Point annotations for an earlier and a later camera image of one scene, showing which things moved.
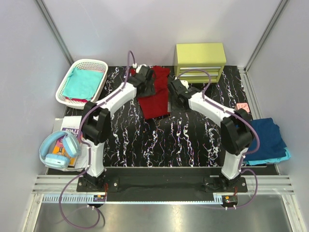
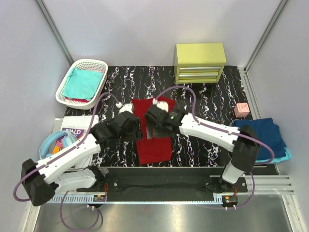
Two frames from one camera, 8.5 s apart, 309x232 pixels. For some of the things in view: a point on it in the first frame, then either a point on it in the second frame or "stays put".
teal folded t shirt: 82,84 stays put
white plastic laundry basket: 86,65 stays put
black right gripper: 169,107 → 155,133
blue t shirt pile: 272,145 stays put
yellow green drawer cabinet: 210,57 stays put
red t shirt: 157,105 → 153,150
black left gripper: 147,87 → 134,126
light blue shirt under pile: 255,162 stays put
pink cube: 245,106 stays put
